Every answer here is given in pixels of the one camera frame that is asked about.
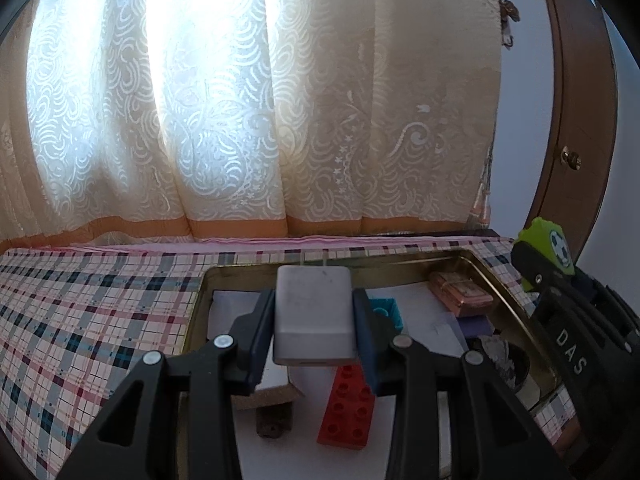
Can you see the purple box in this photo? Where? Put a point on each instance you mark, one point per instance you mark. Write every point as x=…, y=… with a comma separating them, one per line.
x=475, y=326

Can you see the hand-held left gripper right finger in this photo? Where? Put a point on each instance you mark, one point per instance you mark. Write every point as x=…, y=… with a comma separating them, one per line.
x=367, y=340

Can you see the white charger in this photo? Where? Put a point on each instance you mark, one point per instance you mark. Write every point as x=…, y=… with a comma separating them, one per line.
x=312, y=310

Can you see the teal toy block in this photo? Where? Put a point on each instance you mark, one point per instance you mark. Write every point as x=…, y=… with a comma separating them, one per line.
x=387, y=312

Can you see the brown wooden ribbed block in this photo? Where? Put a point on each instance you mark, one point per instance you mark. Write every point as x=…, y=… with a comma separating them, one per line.
x=274, y=420

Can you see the brown wooden door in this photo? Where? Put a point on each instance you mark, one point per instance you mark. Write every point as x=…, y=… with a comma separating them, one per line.
x=580, y=110

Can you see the black patterned pouch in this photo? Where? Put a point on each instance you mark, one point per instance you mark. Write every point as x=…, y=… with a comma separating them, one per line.
x=505, y=360

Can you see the green toy block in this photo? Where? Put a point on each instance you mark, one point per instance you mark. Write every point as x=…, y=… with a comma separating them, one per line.
x=550, y=242

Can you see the brass door knob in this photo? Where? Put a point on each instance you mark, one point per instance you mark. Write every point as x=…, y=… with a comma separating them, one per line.
x=570, y=157

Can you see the wall hook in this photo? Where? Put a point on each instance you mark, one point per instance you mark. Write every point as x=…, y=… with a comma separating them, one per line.
x=510, y=22

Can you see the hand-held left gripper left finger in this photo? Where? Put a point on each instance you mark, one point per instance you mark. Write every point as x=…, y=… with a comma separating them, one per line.
x=262, y=330

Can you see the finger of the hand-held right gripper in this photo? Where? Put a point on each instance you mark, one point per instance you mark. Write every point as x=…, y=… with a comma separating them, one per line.
x=532, y=265
x=590, y=280

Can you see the curtain tassel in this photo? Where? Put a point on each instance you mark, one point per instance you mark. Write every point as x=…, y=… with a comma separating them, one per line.
x=482, y=195

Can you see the golden tin box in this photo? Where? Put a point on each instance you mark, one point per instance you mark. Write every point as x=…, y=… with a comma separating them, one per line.
x=230, y=272

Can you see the red building brick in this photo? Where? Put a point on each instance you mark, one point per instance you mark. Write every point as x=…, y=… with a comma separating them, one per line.
x=347, y=410

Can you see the cream lace curtain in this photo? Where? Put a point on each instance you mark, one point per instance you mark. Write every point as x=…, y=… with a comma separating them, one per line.
x=225, y=100

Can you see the rose gold case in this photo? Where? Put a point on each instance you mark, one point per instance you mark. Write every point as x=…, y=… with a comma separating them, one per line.
x=460, y=292

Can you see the white paper liner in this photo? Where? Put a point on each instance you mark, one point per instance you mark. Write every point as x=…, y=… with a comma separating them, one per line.
x=425, y=310

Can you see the white card box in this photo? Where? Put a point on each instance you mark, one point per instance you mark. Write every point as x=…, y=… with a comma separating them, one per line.
x=275, y=395

